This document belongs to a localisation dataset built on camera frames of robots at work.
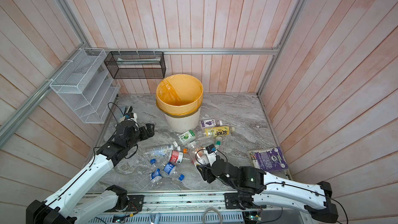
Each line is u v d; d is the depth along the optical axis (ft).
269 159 2.81
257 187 1.56
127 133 1.92
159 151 2.80
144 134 2.30
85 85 2.38
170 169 2.59
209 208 2.40
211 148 1.98
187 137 3.04
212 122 3.25
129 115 2.26
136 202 2.40
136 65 3.45
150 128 2.36
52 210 1.26
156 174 2.55
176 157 2.62
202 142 2.93
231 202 2.39
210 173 1.95
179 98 3.41
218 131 3.05
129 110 3.53
